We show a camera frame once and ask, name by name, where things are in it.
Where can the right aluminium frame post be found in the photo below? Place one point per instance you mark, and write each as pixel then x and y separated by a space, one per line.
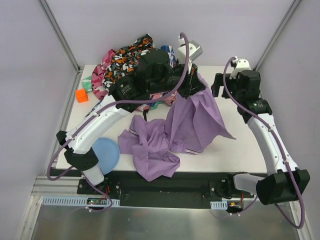
pixel 293 7

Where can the orange black camouflage cloth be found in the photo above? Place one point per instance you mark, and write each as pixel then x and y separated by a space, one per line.
pixel 126 59

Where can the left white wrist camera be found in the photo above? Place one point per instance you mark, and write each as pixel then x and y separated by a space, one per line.
pixel 194 50

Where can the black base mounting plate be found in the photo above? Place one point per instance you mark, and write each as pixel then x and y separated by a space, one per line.
pixel 184 190

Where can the green patterned cloth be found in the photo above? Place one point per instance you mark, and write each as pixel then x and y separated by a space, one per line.
pixel 87 84

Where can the left aluminium frame post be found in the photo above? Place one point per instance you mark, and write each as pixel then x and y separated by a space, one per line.
pixel 59 34

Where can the orange cube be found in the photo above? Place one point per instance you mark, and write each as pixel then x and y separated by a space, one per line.
pixel 81 95

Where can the purple cloth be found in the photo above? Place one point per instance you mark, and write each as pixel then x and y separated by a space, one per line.
pixel 190 126

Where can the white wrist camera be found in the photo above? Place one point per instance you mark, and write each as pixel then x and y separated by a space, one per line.
pixel 194 50
pixel 239 64

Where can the aluminium frame post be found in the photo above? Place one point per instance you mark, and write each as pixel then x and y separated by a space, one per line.
pixel 293 7
pixel 59 34

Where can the blue plastic plate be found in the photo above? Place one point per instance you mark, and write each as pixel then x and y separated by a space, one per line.
pixel 107 153

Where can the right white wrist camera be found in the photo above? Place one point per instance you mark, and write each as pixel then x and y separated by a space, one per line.
pixel 239 64

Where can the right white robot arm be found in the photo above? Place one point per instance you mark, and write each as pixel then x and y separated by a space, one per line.
pixel 285 181

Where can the blue white patterned cloth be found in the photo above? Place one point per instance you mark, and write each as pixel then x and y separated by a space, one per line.
pixel 169 100

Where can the pink camouflage cloth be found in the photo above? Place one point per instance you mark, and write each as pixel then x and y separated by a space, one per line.
pixel 103 76

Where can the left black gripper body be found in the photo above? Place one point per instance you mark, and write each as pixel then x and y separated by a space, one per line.
pixel 191 81

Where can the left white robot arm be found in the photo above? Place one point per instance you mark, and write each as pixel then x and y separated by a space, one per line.
pixel 152 75

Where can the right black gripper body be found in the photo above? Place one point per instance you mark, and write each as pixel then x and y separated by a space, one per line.
pixel 225 83

